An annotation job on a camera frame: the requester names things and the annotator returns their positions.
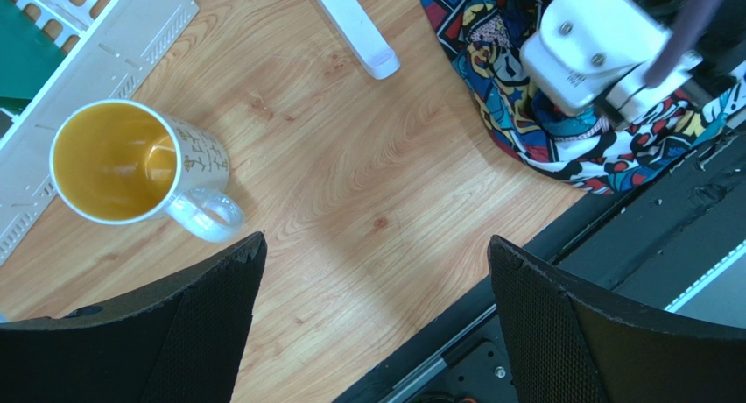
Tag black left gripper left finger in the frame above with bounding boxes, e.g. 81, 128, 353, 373
1, 232, 267, 402

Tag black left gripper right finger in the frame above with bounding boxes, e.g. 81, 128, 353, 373
488, 236, 745, 402

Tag comic print shorts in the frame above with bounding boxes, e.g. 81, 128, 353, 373
419, 0, 745, 194

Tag white mug yellow inside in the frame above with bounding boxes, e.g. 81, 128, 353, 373
49, 99, 245, 243

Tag white plastic file organizer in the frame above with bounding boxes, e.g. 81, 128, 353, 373
1, 0, 199, 260

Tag green plastic board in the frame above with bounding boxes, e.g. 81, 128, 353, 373
1, 0, 65, 112

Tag white metal clothes rack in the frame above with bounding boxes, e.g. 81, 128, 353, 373
316, 0, 400, 81

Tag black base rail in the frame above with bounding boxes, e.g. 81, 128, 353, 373
340, 131, 745, 402

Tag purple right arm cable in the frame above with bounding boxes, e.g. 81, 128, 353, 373
644, 0, 735, 89

